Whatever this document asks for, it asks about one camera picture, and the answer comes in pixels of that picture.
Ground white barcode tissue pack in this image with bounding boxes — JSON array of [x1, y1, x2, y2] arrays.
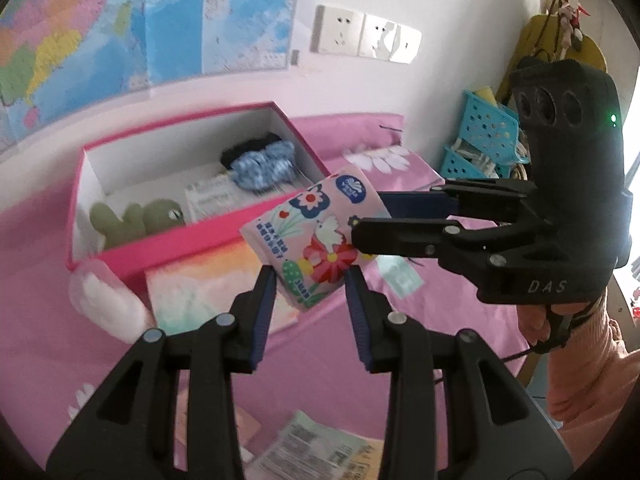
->
[[244, 411, 384, 480]]

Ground pink floral tissue pack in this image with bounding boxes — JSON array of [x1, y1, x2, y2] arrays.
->
[[240, 165, 390, 311]]

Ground green plush turtle toy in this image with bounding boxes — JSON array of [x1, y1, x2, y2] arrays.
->
[[89, 198, 186, 250]]

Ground white round soft pack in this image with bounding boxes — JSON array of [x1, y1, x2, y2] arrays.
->
[[68, 259, 156, 344]]

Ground person's right hand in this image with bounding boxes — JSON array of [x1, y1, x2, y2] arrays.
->
[[516, 299, 602, 354]]

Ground lower blue plastic basket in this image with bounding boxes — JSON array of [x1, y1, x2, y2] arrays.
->
[[439, 146, 499, 179]]

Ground blue perforated plastic basket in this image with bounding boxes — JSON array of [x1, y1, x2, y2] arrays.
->
[[458, 91, 522, 165]]

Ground pink bed sheet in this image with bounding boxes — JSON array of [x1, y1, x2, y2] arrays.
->
[[0, 112, 547, 480]]

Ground peach pink small pack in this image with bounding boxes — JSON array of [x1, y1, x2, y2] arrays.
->
[[175, 390, 260, 463]]

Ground pastel rainbow tissue pack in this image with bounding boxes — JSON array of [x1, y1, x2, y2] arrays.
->
[[144, 237, 302, 337]]

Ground blue white scrunchie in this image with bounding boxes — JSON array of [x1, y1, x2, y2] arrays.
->
[[230, 141, 296, 192]]

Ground pink white storage box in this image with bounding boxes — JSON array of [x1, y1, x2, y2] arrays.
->
[[66, 103, 329, 282]]

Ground black scrunchie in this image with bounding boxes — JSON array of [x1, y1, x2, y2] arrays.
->
[[220, 132, 281, 170]]

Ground white wall socket panel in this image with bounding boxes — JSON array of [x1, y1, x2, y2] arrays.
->
[[310, 4, 364, 56]]

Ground colourful wall map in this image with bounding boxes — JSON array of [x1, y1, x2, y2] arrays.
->
[[1, 0, 316, 153]]

